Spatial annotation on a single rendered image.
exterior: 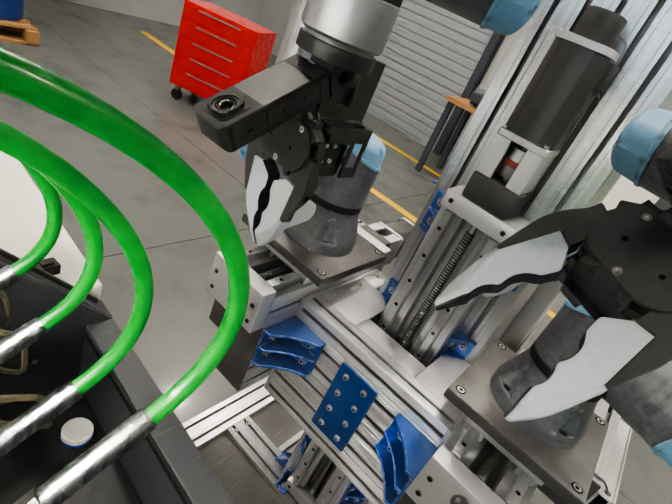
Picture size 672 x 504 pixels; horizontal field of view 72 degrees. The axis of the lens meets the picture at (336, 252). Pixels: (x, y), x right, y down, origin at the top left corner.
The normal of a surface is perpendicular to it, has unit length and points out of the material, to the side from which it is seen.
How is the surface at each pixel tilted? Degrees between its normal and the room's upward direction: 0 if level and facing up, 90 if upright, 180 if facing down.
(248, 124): 88
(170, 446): 0
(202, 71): 90
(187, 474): 0
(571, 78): 90
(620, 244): 48
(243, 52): 90
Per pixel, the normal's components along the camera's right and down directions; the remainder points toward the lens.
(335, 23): -0.23, 0.42
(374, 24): 0.47, 0.59
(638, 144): -0.89, -0.04
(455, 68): -0.61, 0.18
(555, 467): 0.36, -0.80
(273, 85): -0.03, -0.62
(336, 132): 0.65, 0.58
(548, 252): -0.25, -0.43
